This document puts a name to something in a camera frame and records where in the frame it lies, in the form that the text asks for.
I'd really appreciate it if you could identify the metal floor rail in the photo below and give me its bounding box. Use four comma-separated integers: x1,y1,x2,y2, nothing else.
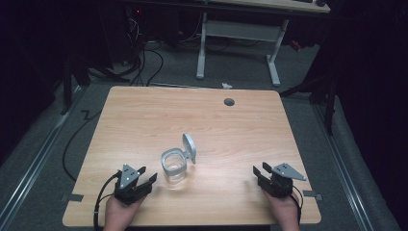
312,101,376,231
0,85,89,227

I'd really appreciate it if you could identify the small red object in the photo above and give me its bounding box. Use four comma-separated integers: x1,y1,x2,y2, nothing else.
289,39,303,53

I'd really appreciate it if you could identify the grey table bracket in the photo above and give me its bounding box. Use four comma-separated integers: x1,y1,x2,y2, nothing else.
302,190,323,202
60,192,85,203

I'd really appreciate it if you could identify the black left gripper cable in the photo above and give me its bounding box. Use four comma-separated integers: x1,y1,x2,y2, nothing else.
92,170,123,231

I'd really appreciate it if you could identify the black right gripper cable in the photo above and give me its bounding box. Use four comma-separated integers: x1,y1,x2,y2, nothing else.
289,184,305,225

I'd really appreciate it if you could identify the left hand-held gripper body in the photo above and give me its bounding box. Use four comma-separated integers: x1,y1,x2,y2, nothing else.
113,163,154,207

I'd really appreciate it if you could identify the long black floor cable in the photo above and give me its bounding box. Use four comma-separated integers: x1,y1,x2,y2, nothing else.
62,109,104,183

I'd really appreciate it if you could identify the white-framed desk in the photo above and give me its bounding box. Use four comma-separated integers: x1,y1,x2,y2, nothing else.
195,0,332,89

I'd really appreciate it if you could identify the black metal stand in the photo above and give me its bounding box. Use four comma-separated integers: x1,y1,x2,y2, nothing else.
278,71,340,137
59,54,131,116

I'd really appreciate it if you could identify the clear glass jar grey lid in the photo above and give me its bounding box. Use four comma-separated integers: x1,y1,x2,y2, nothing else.
160,132,197,186

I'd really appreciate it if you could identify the person's left hand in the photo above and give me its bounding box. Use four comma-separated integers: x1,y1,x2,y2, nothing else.
103,192,146,231

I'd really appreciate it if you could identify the person's right hand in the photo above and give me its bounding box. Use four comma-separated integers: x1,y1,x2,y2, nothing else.
261,188,301,231

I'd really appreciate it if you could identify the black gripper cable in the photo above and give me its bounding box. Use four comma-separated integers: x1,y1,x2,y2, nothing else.
92,170,123,231
289,184,305,225

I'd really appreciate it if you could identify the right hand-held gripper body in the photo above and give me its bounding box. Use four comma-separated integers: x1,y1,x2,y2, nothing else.
258,162,308,199

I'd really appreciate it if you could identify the bundle of black floor cables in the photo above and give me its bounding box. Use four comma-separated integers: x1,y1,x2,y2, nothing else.
123,18,166,88

